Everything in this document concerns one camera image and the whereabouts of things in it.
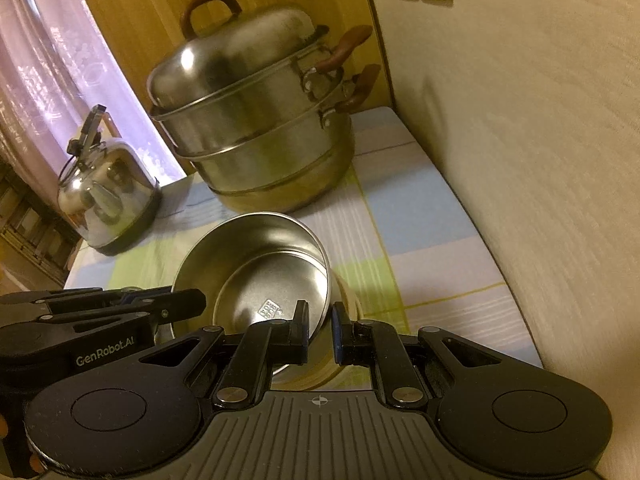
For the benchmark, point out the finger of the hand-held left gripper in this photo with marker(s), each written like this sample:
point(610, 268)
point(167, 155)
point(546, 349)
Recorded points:
point(60, 299)
point(175, 305)

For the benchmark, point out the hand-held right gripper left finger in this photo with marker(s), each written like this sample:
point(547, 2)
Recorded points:
point(300, 332)

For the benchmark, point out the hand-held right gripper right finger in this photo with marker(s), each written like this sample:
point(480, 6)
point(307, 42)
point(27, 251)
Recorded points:
point(341, 332)

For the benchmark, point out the small steel bowl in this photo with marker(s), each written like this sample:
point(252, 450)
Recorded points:
point(270, 280)

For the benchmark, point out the dark shelf rack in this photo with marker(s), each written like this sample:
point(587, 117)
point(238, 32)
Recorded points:
point(35, 225)

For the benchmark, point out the steel kettle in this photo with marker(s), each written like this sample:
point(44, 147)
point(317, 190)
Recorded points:
point(107, 195)

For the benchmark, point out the pastel checked tablecloth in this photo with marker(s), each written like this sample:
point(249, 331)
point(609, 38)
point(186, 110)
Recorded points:
point(425, 220)

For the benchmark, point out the steel steamer pot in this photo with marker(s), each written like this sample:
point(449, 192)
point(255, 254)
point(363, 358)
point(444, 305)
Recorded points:
point(260, 125)

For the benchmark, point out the pink lace curtain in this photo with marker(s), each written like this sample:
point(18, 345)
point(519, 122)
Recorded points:
point(60, 60)

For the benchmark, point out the wooden board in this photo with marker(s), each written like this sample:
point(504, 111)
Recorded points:
point(150, 0)

